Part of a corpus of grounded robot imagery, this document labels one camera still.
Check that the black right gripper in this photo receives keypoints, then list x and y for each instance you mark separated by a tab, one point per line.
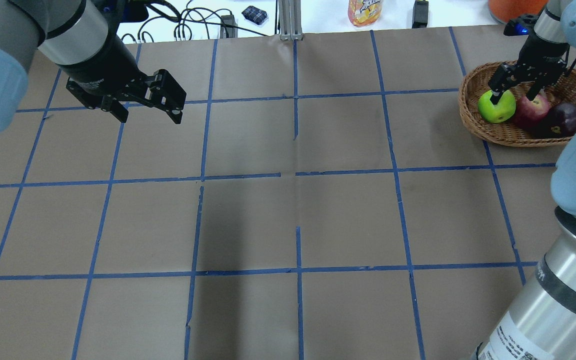
543	51

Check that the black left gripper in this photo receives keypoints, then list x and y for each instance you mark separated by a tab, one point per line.
102	67

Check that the green apple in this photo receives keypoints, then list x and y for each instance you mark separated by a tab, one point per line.
497	113

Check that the red apple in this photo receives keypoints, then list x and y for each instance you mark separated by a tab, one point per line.
529	114

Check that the dark purple apple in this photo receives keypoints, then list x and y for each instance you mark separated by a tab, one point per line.
560	121

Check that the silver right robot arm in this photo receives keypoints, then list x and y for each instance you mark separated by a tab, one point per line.
540	323

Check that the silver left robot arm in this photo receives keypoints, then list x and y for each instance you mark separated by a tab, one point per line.
80	38

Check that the orange bucket with grey lid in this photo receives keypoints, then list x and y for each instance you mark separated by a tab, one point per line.
504	10

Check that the black power adapter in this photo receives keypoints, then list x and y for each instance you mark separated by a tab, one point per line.
228	27

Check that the small dark blue pouch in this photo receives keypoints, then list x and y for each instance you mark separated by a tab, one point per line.
255	15

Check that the orange juice bottle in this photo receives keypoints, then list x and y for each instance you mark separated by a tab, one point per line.
362	13

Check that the aluminium frame post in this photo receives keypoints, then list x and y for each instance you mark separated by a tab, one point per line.
290	20

